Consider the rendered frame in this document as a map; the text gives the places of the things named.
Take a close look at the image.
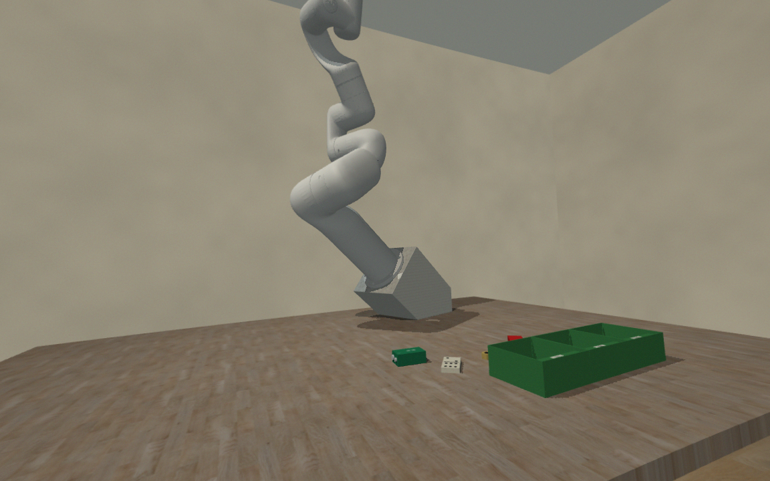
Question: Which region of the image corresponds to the green rack of bins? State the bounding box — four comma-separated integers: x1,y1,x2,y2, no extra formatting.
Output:
488,323,666,398

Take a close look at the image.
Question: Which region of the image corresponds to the green 9v battery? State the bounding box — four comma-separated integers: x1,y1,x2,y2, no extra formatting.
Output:
391,347,426,367

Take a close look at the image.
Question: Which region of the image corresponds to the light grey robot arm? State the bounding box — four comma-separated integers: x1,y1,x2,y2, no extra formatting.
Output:
290,0,404,289

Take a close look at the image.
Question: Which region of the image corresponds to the white domino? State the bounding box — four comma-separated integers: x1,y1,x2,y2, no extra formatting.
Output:
441,357,461,373

